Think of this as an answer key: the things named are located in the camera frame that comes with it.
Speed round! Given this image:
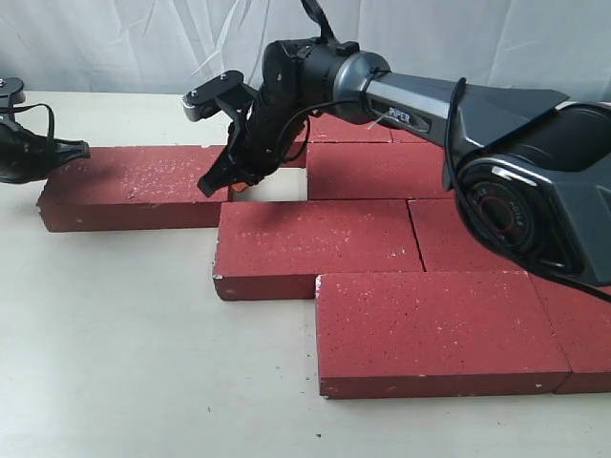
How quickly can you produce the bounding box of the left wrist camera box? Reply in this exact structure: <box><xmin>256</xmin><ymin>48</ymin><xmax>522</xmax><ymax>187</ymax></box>
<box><xmin>0</xmin><ymin>77</ymin><xmax>26</xmax><ymax>115</ymax></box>

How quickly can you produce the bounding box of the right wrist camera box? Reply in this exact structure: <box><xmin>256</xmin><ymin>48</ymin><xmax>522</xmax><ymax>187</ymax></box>
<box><xmin>181</xmin><ymin>70</ymin><xmax>258</xmax><ymax>122</ymax></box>

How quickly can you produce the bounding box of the red brick base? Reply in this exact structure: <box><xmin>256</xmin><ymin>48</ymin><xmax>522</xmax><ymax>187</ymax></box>
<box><xmin>390</xmin><ymin>129</ymin><xmax>428</xmax><ymax>143</ymax></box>
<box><xmin>315</xmin><ymin>271</ymin><xmax>572</xmax><ymax>399</ymax></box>
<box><xmin>530</xmin><ymin>276</ymin><xmax>610</xmax><ymax>394</ymax></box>
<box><xmin>288</xmin><ymin>114</ymin><xmax>392</xmax><ymax>157</ymax></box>

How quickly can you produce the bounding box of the red brick front left base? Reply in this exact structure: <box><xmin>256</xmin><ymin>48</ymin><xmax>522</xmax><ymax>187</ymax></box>
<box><xmin>315</xmin><ymin>271</ymin><xmax>572</xmax><ymax>399</ymax></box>

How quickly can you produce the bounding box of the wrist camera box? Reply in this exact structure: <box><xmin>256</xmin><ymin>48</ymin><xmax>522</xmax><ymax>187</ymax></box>
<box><xmin>0</xmin><ymin>77</ymin><xmax>26</xmax><ymax>115</ymax></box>
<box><xmin>181</xmin><ymin>70</ymin><xmax>258</xmax><ymax>122</ymax></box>

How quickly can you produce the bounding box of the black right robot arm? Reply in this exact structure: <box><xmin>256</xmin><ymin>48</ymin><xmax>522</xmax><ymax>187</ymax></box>
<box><xmin>182</xmin><ymin>1</ymin><xmax>610</xmax><ymax>301</ymax></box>

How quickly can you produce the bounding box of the red brick middle row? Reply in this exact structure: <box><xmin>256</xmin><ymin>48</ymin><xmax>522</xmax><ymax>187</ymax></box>
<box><xmin>409</xmin><ymin>199</ymin><xmax>521</xmax><ymax>272</ymax></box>

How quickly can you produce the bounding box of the red brick front right base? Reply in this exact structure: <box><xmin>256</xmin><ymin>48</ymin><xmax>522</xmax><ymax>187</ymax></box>
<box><xmin>530</xmin><ymin>276</ymin><xmax>610</xmax><ymax>394</ymax></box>

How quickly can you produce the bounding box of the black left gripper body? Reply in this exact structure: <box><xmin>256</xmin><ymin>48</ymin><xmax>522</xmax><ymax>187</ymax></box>
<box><xmin>1</xmin><ymin>114</ymin><xmax>59</xmax><ymax>184</ymax></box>

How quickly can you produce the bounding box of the red brick rear left base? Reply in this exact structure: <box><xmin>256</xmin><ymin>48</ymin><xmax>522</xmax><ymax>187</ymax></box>
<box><xmin>288</xmin><ymin>114</ymin><xmax>392</xmax><ymax>157</ymax></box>

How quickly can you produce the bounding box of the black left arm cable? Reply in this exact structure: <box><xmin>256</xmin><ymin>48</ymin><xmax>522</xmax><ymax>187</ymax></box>
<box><xmin>9</xmin><ymin>102</ymin><xmax>57</xmax><ymax>149</ymax></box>

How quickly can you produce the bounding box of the light blue backdrop cloth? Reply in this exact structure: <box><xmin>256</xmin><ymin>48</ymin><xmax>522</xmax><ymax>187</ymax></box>
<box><xmin>1</xmin><ymin>0</ymin><xmax>610</xmax><ymax>101</ymax></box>

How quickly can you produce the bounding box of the red brick rear middle base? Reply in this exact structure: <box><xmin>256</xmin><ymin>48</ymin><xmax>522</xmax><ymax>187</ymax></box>
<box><xmin>390</xmin><ymin>129</ymin><xmax>428</xmax><ymax>143</ymax></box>

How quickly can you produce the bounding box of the red brick front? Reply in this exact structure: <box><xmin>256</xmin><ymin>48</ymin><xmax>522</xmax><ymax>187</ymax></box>
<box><xmin>306</xmin><ymin>143</ymin><xmax>453</xmax><ymax>200</ymax></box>

